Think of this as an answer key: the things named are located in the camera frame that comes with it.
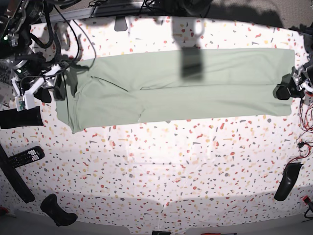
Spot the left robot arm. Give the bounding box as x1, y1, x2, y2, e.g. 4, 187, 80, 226
273, 24, 313, 100

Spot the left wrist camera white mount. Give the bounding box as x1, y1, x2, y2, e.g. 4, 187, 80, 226
293, 65, 313, 105

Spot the light green T-shirt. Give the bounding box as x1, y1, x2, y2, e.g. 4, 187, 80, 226
56, 48, 295, 133

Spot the long black bar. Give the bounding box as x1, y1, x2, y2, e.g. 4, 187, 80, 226
0, 146, 35, 203

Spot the black cylindrical roll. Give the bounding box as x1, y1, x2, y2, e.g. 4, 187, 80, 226
0, 106, 44, 129

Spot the black TV remote control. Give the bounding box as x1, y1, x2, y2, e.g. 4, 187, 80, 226
8, 146, 45, 168

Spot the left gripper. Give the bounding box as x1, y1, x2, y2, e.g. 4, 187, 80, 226
273, 65, 313, 100

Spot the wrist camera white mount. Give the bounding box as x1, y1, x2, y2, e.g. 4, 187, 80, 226
293, 65, 313, 105
11, 65, 61, 111

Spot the small black box bottom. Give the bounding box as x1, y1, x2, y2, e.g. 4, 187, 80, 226
152, 231, 171, 235

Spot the black game controller grip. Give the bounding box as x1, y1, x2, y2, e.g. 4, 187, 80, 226
40, 194, 78, 227

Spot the red black wire bundle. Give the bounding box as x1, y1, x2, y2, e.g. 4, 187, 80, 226
286, 98, 313, 172

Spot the black curved handle right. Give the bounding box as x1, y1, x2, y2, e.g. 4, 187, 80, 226
274, 163, 302, 202

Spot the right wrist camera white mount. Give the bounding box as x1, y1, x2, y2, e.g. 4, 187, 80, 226
11, 65, 61, 111

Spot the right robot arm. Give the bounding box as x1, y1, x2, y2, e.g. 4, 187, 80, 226
0, 0, 77, 103

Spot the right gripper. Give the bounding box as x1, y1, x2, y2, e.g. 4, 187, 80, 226
9, 56, 66, 103

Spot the red handled screwdriver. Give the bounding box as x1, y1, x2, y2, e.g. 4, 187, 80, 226
201, 233, 237, 235

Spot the clear plastic parts box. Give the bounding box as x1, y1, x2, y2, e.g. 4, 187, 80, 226
0, 63, 14, 110

